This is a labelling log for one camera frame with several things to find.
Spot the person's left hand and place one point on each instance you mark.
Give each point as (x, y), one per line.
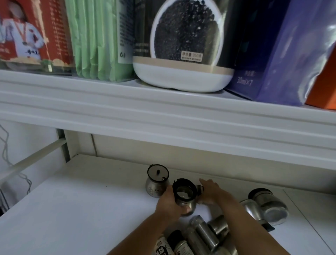
(168, 208)

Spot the person's right hand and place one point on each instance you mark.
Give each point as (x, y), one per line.
(214, 194)

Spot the person's left thumb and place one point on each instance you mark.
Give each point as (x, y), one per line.
(185, 209)

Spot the person's right fingers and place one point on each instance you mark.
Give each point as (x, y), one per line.
(208, 184)

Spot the steel seasoning jar black lid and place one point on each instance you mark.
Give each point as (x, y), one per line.
(155, 185)
(270, 207)
(253, 210)
(187, 201)

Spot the person's left forearm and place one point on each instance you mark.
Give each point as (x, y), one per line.
(139, 236)

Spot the person's right forearm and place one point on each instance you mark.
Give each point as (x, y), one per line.
(246, 226)

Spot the pile of steel spice shakers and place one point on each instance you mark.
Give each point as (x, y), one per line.
(202, 236)

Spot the white shelf board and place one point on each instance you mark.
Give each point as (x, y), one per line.
(157, 110)

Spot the black jar with white base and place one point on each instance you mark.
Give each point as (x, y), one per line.
(183, 52)

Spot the dark blue box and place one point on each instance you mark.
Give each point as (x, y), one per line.
(249, 52)

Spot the orange box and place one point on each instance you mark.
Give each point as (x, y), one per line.
(324, 89)

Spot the shiny purple bag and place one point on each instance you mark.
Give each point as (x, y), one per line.
(296, 52)

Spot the white rod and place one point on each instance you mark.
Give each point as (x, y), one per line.
(34, 158)

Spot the pack of green packets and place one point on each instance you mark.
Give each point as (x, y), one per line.
(94, 39)

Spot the red printed box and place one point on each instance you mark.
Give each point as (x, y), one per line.
(31, 31)

